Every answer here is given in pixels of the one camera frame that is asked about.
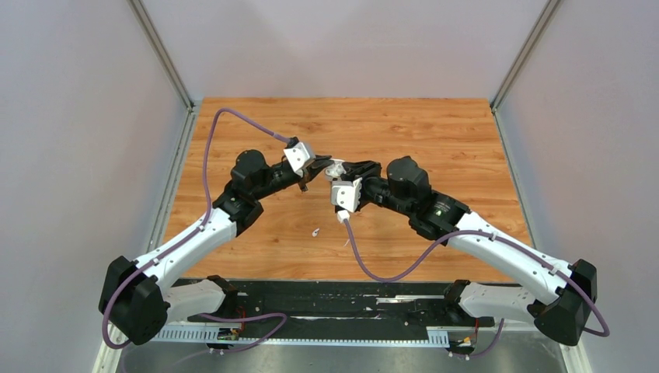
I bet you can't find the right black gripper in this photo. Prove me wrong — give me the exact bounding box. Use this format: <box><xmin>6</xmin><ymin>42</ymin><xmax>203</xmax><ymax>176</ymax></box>
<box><xmin>340</xmin><ymin>162</ymin><xmax>413</xmax><ymax>218</ymax></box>

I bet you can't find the white earbud charging case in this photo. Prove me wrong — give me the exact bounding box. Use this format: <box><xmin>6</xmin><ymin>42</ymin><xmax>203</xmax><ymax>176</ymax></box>
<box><xmin>324</xmin><ymin>159</ymin><xmax>346</xmax><ymax>181</ymax></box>

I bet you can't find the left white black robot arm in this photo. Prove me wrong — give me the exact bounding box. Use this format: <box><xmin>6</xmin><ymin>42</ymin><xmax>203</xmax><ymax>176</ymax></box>
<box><xmin>99</xmin><ymin>147</ymin><xmax>332</xmax><ymax>349</ymax></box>

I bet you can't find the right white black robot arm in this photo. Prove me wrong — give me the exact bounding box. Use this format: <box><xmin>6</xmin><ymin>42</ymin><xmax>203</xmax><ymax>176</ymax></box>
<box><xmin>326</xmin><ymin>156</ymin><xmax>598</xmax><ymax>346</ymax></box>

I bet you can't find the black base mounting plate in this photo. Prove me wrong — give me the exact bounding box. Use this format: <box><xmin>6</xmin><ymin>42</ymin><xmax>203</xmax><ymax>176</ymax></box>
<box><xmin>158</xmin><ymin>279</ymin><xmax>501</xmax><ymax>344</ymax></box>

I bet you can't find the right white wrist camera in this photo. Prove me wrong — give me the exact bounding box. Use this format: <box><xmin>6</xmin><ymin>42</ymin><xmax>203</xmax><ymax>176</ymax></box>
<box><xmin>330</xmin><ymin>178</ymin><xmax>362</xmax><ymax>213</ymax></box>

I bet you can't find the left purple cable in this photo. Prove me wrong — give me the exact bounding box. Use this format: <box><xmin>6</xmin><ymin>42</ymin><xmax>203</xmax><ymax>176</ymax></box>
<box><xmin>100</xmin><ymin>107</ymin><xmax>301</xmax><ymax>356</ymax></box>

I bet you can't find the purple cable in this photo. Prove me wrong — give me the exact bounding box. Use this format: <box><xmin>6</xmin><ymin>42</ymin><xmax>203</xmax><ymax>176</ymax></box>
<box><xmin>336</xmin><ymin>211</ymin><xmax>611</xmax><ymax>360</ymax></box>
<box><xmin>100</xmin><ymin>107</ymin><xmax>301</xmax><ymax>356</ymax></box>

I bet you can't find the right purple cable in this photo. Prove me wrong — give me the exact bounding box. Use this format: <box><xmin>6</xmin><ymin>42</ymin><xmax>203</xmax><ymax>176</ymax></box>
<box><xmin>336</xmin><ymin>211</ymin><xmax>611</xmax><ymax>360</ymax></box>

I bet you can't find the aluminium frame rail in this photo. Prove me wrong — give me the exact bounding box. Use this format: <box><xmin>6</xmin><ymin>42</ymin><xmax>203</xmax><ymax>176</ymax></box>
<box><xmin>109</xmin><ymin>289</ymin><xmax>579</xmax><ymax>333</ymax></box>

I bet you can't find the white slotted cable duct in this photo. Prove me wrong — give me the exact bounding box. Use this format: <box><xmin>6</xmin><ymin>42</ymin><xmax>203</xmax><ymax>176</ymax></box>
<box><xmin>126</xmin><ymin>325</ymin><xmax>450</xmax><ymax>347</ymax></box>

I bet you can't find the left aluminium corner post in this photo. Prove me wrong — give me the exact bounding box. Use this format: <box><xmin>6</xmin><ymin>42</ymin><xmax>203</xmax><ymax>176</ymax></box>
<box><xmin>127</xmin><ymin>0</ymin><xmax>195</xmax><ymax>111</ymax></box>

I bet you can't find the aluminium corner post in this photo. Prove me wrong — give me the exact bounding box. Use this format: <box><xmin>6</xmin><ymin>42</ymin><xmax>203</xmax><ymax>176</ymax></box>
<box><xmin>127</xmin><ymin>0</ymin><xmax>195</xmax><ymax>111</ymax></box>
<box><xmin>490</xmin><ymin>0</ymin><xmax>563</xmax><ymax>113</ymax></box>

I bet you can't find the right aluminium corner post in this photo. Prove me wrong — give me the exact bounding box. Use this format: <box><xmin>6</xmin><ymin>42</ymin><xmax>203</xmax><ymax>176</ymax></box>
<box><xmin>490</xmin><ymin>0</ymin><xmax>563</xmax><ymax>113</ymax></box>

